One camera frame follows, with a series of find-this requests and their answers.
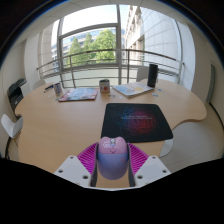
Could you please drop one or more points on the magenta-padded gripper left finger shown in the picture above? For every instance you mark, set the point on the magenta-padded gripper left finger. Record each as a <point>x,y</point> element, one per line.
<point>73,166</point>

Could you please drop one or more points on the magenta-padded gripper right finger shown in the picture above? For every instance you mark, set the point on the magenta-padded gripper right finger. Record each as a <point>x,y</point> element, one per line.
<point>151,166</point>

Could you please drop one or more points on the pink and lilac computer mouse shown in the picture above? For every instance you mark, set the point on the pink and lilac computer mouse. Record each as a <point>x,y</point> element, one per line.
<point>112,160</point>

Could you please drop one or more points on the black mouse pad red print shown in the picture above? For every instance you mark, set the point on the black mouse pad red print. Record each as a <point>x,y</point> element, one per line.
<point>140,120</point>

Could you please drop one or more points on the white round table base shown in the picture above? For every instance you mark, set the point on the white round table base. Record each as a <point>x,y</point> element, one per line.
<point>167,148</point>

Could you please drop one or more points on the colourful closed magazine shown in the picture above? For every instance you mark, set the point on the colourful closed magazine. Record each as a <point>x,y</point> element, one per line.
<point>79,94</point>

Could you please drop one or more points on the white chair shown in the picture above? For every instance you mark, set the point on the white chair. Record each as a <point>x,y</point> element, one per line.
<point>142,73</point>
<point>11,126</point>

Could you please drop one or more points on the printed drink can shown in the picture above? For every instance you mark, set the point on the printed drink can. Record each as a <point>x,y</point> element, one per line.
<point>57,89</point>

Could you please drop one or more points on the open light booklet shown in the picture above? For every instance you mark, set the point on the open light booklet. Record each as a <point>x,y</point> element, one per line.
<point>132,89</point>

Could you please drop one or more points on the dark pen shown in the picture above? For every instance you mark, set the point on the dark pen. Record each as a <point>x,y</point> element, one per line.
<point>48,88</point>

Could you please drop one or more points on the black cylinder speaker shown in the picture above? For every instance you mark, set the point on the black cylinder speaker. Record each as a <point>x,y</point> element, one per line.
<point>152,75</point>

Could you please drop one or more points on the black and white printer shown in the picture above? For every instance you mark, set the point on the black and white printer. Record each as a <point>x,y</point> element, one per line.
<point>16,93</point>

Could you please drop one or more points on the grey metal railing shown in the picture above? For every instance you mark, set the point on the grey metal railing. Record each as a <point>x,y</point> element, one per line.
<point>100,66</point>

